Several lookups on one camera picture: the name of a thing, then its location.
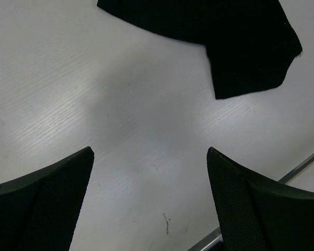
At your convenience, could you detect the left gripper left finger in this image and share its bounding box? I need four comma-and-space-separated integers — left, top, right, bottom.
0, 147, 94, 251

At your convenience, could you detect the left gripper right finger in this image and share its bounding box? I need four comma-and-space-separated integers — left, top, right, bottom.
207, 147, 314, 250

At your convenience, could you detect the black skirt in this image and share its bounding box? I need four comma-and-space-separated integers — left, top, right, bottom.
97, 0, 302, 99

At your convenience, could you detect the aluminium table edge rail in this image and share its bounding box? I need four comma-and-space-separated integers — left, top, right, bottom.
189, 153, 314, 251

